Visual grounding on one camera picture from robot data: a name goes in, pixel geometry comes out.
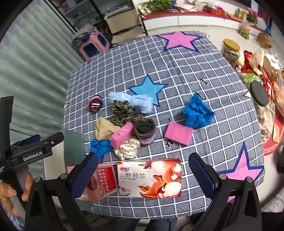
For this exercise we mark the pile of snack packets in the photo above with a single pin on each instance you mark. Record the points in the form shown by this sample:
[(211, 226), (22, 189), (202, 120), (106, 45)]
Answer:
[(264, 71)]

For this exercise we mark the person's left hand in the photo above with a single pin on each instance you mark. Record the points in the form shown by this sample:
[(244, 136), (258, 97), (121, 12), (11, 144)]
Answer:
[(7, 195)]

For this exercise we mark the thick pink sponge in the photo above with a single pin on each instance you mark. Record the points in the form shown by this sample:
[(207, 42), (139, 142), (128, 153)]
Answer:
[(122, 135)]

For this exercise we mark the beige sock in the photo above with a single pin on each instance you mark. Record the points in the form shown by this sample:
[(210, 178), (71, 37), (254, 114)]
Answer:
[(104, 131)]

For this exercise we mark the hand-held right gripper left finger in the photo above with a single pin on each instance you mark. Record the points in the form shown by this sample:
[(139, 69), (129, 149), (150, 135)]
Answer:
[(85, 173)]

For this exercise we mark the brown paper bag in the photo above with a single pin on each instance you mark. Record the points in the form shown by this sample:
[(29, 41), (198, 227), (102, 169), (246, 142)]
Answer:
[(264, 40)]

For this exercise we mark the leopard print scrunchie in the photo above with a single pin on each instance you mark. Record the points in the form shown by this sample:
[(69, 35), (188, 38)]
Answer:
[(123, 112)]

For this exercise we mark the yellow bag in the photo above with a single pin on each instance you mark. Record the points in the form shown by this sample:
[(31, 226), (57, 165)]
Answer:
[(245, 31)]

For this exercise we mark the red floral tissue box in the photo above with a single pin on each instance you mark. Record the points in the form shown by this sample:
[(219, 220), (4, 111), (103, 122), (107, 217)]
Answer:
[(137, 180)]

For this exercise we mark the grey-green storage box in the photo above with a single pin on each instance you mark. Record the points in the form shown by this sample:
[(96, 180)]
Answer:
[(74, 142)]

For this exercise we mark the red round mat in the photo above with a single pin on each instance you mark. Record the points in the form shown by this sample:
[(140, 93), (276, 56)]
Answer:
[(275, 140)]

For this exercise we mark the striped knit hat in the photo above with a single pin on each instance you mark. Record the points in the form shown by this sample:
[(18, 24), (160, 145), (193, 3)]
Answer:
[(144, 131)]

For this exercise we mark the green curtain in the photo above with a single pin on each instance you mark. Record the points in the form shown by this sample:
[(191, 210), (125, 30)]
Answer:
[(33, 55)]

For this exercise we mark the black round disc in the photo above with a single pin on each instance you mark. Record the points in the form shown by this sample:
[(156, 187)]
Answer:
[(258, 93)]

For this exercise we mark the cardboard box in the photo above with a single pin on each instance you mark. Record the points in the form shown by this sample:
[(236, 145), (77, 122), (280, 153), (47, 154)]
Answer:
[(124, 24)]

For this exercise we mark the white counter with red edge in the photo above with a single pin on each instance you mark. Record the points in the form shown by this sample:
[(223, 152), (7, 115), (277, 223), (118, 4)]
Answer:
[(188, 20)]

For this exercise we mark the small blue crumpled glove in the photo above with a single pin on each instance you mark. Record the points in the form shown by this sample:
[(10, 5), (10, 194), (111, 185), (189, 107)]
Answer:
[(99, 147)]

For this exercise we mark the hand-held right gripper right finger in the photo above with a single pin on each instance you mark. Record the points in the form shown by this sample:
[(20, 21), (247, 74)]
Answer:
[(202, 175)]

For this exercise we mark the green plants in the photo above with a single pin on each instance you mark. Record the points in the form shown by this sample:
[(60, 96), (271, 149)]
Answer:
[(159, 4)]

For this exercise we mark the pink plastic stool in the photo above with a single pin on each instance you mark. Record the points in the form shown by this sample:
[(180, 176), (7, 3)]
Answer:
[(93, 45)]

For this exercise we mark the light blue plastic cover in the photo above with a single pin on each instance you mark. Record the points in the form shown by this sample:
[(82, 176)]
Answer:
[(135, 101)]

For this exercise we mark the glass jar with gold lid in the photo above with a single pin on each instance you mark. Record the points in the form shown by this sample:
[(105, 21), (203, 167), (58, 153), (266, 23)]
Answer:
[(230, 51)]

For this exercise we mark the white polka dot scrunchie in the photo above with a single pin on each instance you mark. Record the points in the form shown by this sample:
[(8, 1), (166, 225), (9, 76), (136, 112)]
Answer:
[(127, 150)]

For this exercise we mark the large blue glove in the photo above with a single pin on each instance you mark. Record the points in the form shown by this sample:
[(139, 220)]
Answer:
[(197, 114)]

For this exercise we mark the grey checked star tablecloth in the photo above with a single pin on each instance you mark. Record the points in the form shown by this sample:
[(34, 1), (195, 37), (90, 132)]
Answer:
[(199, 66)]

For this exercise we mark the glass cabinet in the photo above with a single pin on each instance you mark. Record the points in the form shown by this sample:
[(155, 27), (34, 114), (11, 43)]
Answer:
[(88, 13)]

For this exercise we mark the beige cloth bag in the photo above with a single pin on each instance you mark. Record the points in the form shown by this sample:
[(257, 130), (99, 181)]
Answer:
[(266, 120)]

